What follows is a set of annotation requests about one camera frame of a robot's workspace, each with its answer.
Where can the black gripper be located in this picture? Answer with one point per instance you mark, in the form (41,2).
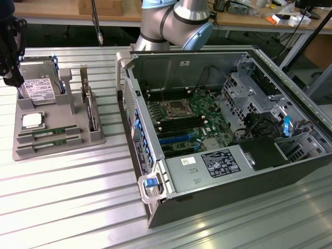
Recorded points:
(11,39)

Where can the green RAM stick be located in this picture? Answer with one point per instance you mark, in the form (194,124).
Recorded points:
(48,132)
(49,144)

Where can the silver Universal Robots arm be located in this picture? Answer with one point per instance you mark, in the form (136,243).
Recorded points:
(179,23)

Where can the black RAM slot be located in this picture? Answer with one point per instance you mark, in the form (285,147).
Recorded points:
(181,125)
(181,119)
(168,90)
(168,98)
(181,122)
(168,93)

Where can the silver hard disk drive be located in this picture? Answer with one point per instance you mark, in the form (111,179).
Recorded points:
(36,75)

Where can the wooden desk with cardboard box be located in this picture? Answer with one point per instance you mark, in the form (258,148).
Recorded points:
(52,11)

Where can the CPU chip with silver lid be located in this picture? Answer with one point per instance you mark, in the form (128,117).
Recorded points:
(32,120)

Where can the thin metal stand rod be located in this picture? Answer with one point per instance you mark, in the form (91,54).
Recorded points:
(98,26)

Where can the brown cardboard box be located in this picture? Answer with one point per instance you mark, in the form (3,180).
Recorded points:
(103,6)

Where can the grey parts rack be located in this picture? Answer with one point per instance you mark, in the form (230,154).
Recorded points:
(59,145)

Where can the metal CPU socket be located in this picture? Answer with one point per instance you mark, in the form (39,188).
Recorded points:
(178,108)

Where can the blue expansion slot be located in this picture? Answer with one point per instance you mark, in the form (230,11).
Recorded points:
(176,139)

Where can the blue case latch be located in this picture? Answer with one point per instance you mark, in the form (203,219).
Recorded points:
(150,182)

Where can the green motherboard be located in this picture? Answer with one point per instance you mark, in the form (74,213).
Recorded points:
(205,109)

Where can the grey power supply unit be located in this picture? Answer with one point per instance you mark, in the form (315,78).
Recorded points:
(192,173)

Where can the silver chipset heatsink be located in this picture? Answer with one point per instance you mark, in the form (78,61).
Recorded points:
(211,144)

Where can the wooden desk with clutter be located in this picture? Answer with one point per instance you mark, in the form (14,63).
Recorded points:
(249,16)

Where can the metal disk bay cage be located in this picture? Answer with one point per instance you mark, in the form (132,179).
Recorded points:
(249,96)

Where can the orange and white box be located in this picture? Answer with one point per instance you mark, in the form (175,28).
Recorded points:
(277,19)

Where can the open black PC case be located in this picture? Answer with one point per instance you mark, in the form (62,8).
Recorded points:
(233,197)

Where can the black fan shroud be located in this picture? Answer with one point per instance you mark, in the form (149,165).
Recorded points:
(262,153)

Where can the blue disk bay clip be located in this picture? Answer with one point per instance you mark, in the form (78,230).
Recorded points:
(287,127)

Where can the black tripod leg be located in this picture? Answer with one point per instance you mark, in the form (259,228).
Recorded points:
(311,36)

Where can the graphics card with metal bracket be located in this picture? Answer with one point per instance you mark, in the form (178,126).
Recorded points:
(88,103)

